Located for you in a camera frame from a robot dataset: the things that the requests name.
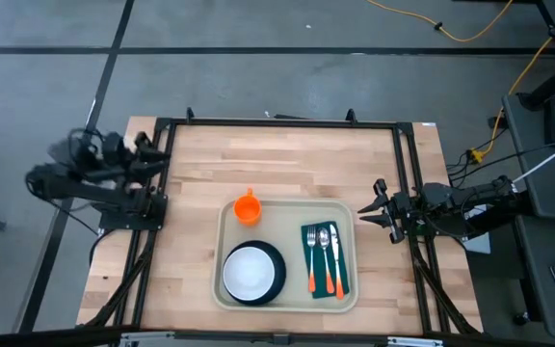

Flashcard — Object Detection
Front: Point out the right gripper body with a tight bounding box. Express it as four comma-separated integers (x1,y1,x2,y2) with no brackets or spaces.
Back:
376,178,422,245

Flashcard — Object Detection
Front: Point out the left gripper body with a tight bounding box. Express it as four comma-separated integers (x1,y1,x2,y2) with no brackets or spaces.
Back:
97,132,139,187

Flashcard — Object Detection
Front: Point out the orange-handled metal knife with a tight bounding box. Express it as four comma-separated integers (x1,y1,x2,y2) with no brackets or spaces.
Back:
329,224,345,301

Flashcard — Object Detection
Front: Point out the orange-handled metal spoon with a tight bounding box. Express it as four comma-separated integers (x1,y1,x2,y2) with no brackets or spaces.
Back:
317,227,335,295

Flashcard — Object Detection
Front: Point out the dark green napkin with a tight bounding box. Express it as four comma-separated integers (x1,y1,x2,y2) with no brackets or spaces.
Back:
300,220,351,300

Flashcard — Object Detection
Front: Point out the orange-handled metal fork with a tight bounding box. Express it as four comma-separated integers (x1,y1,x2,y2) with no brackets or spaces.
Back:
305,225,318,294

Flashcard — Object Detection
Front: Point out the beige plastic tray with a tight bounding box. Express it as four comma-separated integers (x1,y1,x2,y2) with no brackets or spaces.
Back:
211,197,359,314

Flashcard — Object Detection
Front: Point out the dark blue plate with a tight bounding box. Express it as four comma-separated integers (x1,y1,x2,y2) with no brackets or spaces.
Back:
222,239,288,307

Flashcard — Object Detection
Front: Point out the white bowl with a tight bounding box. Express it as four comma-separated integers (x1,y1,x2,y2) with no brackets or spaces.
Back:
223,246,277,303

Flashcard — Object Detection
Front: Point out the white paper sheet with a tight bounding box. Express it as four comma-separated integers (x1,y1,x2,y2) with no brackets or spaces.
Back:
461,204,493,255

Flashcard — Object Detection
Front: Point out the orange plastic cup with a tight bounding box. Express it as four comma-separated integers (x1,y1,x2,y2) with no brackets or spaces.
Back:
232,187,263,227

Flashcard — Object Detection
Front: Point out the grey desk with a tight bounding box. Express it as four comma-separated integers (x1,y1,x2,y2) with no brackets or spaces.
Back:
501,93,555,339

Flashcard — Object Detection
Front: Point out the black crossbeam with silver brackets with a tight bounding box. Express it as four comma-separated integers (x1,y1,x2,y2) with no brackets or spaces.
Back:
0,326,555,347

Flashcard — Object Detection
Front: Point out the black metal table frame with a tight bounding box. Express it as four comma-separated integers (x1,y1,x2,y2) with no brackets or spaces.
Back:
77,106,484,336

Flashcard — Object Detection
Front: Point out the white cable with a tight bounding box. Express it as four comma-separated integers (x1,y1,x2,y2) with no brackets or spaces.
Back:
512,134,555,184

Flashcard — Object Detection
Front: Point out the yellow extension cable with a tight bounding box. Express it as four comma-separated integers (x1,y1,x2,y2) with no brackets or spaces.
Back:
467,4,555,163
368,0,515,43

